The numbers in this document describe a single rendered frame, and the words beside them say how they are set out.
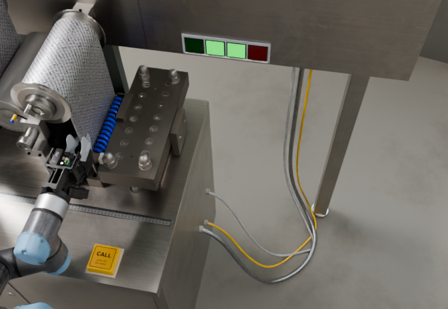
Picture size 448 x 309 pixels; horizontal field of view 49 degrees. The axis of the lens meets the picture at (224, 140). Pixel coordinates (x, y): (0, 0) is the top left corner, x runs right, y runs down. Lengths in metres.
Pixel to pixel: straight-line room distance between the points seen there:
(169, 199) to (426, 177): 1.60
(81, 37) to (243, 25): 0.42
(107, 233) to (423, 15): 0.99
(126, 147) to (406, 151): 1.74
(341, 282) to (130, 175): 1.28
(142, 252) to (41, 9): 0.74
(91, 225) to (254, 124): 1.48
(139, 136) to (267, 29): 0.46
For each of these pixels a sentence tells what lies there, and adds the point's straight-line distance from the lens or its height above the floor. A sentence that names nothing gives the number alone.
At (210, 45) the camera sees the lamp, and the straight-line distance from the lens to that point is 1.40.
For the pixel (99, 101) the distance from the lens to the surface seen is 1.42.
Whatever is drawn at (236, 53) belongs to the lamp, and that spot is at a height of 1.18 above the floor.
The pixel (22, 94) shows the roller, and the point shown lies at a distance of 1.26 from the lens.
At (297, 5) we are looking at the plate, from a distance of 1.28.
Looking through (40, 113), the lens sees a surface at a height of 1.24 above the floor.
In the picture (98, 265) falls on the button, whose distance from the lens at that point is 1.37.
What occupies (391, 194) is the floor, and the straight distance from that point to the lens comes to 2.60.
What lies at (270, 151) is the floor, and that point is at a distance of 2.62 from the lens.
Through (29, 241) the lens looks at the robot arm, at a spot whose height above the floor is 1.15.
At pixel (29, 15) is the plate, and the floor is 1.22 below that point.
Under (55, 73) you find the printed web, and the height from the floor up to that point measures 1.31.
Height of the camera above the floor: 2.15
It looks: 54 degrees down
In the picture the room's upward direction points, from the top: 2 degrees counter-clockwise
